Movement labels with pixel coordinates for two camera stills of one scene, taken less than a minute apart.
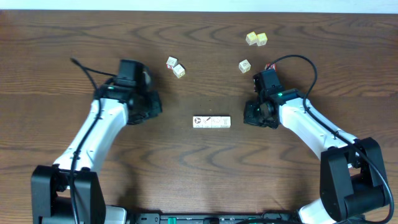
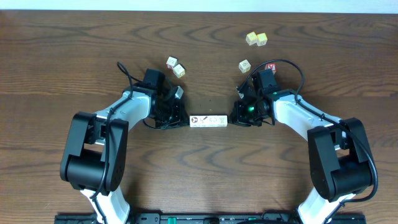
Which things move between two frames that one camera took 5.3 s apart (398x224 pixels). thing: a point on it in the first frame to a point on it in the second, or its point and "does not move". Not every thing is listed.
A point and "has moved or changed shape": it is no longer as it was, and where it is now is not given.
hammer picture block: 206,121 has moved or changed shape
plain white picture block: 216,121 has moved or changed shape
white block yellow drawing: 244,66 does not move
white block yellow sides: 179,71 does not move
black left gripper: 152,106 to 175,115
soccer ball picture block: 197,121 has moved or changed shape
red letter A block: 273,66 does not move
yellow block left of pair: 251,38 does not move
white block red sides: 171,62 does not move
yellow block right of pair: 262,39 does not move
